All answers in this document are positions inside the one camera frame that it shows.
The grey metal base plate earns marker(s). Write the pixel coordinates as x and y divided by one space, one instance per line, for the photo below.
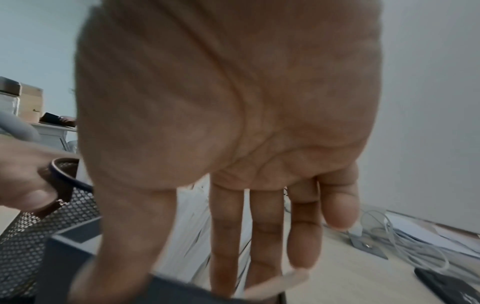
369 246

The loose white paper sheets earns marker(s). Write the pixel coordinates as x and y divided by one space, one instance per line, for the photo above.
442 234

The black mesh metal container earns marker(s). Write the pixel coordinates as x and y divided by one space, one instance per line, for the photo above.
33 237

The dark grey box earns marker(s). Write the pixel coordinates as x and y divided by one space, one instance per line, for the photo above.
63 261

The brown cardboard box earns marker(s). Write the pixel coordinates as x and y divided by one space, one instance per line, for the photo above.
32 102

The person's left hand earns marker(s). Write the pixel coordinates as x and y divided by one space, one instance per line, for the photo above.
26 166

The white cabinet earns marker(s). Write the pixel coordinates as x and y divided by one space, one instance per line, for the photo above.
52 135

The glass jar with dark lid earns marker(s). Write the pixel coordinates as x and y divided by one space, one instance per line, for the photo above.
8 96

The black item on cabinet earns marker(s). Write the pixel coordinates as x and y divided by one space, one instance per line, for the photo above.
56 118

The grey rounded tube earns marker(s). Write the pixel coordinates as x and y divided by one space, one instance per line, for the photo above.
17 126

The flat wooden stick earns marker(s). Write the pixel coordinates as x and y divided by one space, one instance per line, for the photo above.
279 282

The black flat device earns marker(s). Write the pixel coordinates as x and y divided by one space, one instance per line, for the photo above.
450 286

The person's right hand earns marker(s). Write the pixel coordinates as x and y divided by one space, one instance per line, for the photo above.
225 104

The stack of white papers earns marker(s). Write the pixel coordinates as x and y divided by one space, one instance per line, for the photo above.
191 225

